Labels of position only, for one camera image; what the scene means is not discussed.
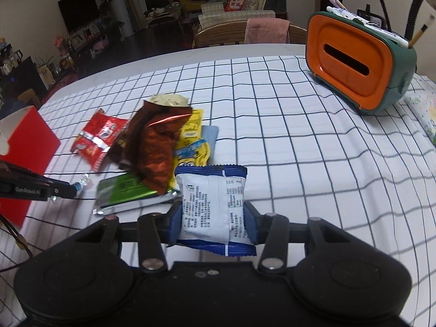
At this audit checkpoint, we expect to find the green snack packet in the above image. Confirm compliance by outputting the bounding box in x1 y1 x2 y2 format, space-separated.
92 172 183 216

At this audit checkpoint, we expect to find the dark side cabinet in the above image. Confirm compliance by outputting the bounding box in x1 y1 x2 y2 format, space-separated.
0 56 49 104

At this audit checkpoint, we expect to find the brown foil snack packet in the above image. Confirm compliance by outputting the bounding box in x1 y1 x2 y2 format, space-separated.
123 99 195 195

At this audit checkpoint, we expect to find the wooden chair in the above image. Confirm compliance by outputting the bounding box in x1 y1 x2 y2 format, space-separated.
193 19 308 49

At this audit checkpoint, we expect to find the small clear blue candy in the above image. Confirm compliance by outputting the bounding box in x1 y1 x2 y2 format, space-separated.
75 174 91 192

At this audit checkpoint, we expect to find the cream gold-print snack packet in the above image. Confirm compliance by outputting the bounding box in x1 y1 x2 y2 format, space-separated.
150 93 189 108

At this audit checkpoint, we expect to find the black corrugated hose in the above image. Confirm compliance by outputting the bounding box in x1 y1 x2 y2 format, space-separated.
405 0 434 40

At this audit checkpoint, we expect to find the black television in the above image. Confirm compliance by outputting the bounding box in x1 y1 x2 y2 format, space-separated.
57 0 101 34

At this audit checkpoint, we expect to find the light blue snack packet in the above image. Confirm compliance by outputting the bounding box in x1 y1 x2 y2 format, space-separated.
200 125 219 167

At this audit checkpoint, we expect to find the red printed cushion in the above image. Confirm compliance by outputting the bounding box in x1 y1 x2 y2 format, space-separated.
223 0 252 13

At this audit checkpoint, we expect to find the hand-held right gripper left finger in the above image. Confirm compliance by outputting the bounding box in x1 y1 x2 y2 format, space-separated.
73 201 184 274

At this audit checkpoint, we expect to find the white standing air conditioner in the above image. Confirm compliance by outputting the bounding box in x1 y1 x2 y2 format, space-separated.
105 0 134 39

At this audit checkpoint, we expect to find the brown cable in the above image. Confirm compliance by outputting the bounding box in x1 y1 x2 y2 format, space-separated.
0 211 35 266

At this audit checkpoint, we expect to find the red snack packet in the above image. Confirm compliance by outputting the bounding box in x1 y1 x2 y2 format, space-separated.
83 108 131 151
70 135 110 172

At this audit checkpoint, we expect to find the purple pen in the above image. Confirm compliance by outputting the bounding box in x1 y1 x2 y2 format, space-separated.
323 0 349 11

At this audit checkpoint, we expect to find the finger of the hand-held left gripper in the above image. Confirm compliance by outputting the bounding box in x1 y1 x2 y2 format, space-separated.
46 178 80 199

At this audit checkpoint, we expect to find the checked white tablecloth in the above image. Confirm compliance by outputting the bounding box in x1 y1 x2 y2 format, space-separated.
0 54 436 327

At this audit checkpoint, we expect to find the mustard yellow snack packet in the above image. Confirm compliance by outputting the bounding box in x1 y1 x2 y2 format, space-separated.
180 108 204 148

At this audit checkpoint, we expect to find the orange and green tissue box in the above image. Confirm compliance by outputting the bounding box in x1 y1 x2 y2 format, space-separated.
305 11 418 116

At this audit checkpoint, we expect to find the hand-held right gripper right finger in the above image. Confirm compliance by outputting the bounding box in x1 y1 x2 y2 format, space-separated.
244 202 362 275

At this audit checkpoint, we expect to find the yellow blue-print snack packet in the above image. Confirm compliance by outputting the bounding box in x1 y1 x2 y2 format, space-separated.
174 139 211 168

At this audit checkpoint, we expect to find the wooden-handled paint brush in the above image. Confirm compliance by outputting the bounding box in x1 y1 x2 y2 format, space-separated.
408 24 429 47

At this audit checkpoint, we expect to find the red cardboard box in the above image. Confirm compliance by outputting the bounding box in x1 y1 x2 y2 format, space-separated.
0 105 61 229

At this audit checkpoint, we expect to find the pink towel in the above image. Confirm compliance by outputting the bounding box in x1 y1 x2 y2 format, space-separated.
245 18 291 44

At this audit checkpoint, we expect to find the white and blue snack packet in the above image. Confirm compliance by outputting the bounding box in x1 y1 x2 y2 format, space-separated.
174 164 258 257

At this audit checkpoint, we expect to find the cream checked sofa cushion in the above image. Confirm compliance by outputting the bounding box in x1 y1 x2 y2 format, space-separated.
198 2 276 28

